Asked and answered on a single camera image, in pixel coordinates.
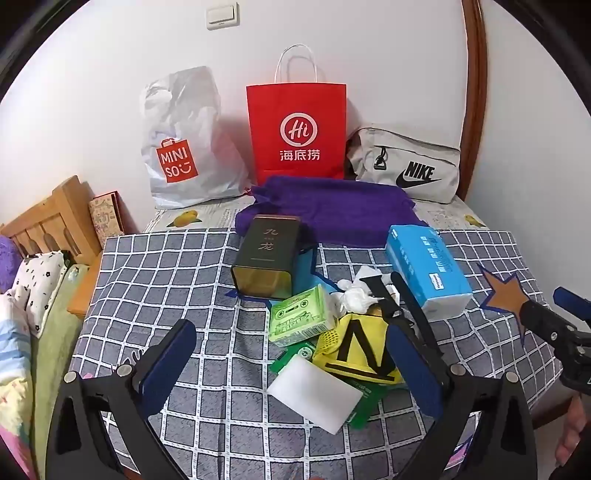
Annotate brown felt star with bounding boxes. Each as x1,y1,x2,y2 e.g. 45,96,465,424
477,265,533,348

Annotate purple towel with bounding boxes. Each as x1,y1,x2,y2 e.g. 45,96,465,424
234,175,431,251

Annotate green packet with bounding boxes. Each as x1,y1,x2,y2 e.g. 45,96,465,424
270,340,403,431

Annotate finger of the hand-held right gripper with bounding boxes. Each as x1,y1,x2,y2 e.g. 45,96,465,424
553,286,591,324
518,300,579,352

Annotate brown wooden door frame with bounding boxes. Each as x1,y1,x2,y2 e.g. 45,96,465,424
461,0,489,200

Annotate grey checked blanket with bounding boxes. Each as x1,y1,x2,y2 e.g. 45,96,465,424
68,228,570,480

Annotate red paper bag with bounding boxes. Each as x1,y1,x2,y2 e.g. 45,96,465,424
246,44,348,184

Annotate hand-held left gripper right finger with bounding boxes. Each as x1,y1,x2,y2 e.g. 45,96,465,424
385,322,539,480

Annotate blue felt star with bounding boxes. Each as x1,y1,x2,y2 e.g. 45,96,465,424
225,244,343,315

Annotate fruit print sheet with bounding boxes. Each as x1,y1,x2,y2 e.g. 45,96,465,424
142,193,489,232

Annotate colourful quilt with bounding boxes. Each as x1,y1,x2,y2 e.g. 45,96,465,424
0,290,34,480

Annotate blue tissue pack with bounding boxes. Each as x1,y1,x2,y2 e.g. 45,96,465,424
385,224,474,323

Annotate wooden headboard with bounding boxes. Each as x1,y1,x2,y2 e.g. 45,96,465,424
0,175,105,260

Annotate white plastic shopping bag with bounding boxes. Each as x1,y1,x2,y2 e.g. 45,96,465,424
140,65,250,211

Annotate person's right hand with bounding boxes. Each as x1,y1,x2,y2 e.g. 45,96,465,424
555,396,591,466

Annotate dark green tin box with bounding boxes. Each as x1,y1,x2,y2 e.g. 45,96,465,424
230,214,304,299

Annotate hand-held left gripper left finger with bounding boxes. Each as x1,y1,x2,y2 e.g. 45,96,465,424
46,318,199,480

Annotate white tissue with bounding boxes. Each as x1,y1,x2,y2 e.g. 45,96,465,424
334,265,403,315

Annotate small yellow bag black straps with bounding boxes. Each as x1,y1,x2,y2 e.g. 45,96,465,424
313,271,450,387

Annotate patterned box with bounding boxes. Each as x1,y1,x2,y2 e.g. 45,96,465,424
89,191,126,250

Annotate light green bed sheet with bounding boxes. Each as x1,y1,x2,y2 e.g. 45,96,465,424
27,264,89,464

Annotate white dotted pillow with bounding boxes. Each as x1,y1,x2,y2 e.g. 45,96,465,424
13,251,68,339

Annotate white wall switch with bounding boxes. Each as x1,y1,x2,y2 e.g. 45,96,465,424
205,2,241,31

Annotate purple plush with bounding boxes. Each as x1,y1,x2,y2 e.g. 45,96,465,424
0,234,25,269

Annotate white sponge block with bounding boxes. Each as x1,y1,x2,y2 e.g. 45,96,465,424
267,352,364,435

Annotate light green tissue pack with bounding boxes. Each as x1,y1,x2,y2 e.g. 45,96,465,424
269,283,341,348

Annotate grey waist bag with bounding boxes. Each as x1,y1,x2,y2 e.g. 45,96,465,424
346,126,463,204

